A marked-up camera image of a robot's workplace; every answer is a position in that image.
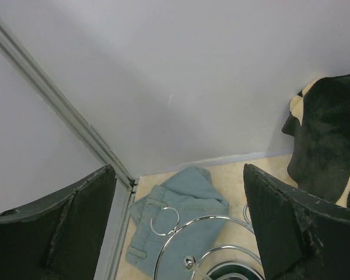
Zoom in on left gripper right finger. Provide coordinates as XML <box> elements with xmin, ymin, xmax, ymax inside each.
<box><xmin>243</xmin><ymin>164</ymin><xmax>350</xmax><ymax>279</ymax></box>

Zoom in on chrome wire wine glass rack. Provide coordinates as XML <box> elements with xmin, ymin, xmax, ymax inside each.
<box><xmin>152</xmin><ymin>205</ymin><xmax>264</xmax><ymax>279</ymax></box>

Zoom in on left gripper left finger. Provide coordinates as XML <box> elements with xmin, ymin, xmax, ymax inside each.
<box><xmin>0</xmin><ymin>164</ymin><xmax>117</xmax><ymax>279</ymax></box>

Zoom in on black floral plush pillow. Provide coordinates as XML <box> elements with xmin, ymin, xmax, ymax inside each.
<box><xmin>282</xmin><ymin>74</ymin><xmax>350</xmax><ymax>209</ymax></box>

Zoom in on grey blue folded jeans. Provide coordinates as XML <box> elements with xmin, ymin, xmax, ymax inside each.
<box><xmin>125</xmin><ymin>167</ymin><xmax>229</xmax><ymax>279</ymax></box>

